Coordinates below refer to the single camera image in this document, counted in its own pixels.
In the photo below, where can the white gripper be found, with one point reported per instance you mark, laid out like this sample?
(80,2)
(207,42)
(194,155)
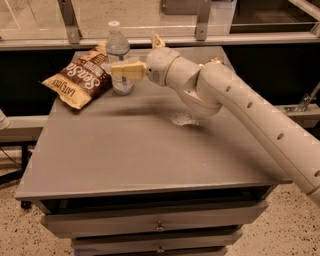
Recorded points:
(160,66)

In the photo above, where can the blue plastic water bottle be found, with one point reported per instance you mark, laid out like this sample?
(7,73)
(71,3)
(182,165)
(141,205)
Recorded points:
(117,48)

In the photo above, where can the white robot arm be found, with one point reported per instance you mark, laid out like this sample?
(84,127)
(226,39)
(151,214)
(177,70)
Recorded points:
(209,86)

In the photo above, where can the brown chip bag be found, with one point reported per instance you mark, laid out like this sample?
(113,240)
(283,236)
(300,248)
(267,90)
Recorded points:
(83,79)

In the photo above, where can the gold crushed soda can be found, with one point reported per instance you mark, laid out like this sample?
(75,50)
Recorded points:
(212,60)

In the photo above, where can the grey drawer cabinet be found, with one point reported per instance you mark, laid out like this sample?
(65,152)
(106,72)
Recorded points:
(144,150)

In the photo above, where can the black wheeled stand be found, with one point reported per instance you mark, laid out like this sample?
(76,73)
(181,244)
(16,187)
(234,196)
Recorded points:
(6,179)

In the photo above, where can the upper grey drawer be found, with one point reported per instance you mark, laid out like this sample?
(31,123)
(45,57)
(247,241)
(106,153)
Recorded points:
(158,219)

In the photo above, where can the grey drawer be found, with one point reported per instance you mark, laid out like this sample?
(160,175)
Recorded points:
(158,219)
(158,244)

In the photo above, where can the lower grey drawer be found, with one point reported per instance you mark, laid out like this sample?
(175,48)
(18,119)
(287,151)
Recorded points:
(158,244)

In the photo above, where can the left metal bracket post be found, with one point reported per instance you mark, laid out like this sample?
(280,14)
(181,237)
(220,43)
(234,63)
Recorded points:
(73,32)

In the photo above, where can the metal bracket post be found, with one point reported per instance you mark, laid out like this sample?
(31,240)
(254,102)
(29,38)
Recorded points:
(73,32)
(203,14)

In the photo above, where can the right metal bracket post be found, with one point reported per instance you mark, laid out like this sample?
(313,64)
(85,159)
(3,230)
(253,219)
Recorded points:
(203,14)

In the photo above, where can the grey metal window rail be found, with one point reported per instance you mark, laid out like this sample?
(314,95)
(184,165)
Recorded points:
(230,39)

